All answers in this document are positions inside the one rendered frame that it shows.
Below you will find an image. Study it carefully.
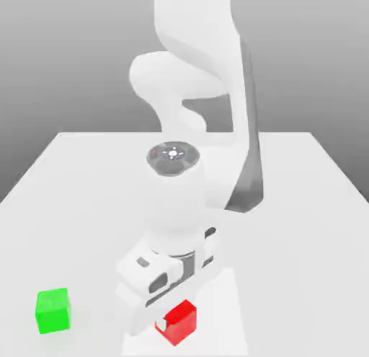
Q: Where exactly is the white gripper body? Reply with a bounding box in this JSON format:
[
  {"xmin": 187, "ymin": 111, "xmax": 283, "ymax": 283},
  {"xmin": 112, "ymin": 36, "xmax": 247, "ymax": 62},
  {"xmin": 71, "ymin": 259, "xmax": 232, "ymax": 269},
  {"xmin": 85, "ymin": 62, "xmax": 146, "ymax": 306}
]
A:
[{"xmin": 114, "ymin": 263, "xmax": 229, "ymax": 337}]

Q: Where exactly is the small red cube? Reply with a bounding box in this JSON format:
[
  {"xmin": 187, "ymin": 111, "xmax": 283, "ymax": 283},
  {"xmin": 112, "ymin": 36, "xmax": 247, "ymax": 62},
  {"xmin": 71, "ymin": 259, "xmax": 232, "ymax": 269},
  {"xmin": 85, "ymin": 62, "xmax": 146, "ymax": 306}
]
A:
[{"xmin": 154, "ymin": 299, "xmax": 198, "ymax": 347}]

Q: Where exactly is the small green cube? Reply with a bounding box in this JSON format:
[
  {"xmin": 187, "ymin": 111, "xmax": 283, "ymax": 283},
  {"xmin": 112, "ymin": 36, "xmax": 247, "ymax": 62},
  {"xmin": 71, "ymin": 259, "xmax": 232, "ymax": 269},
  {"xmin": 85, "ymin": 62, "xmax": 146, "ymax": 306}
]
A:
[{"xmin": 35, "ymin": 287, "xmax": 72, "ymax": 335}]

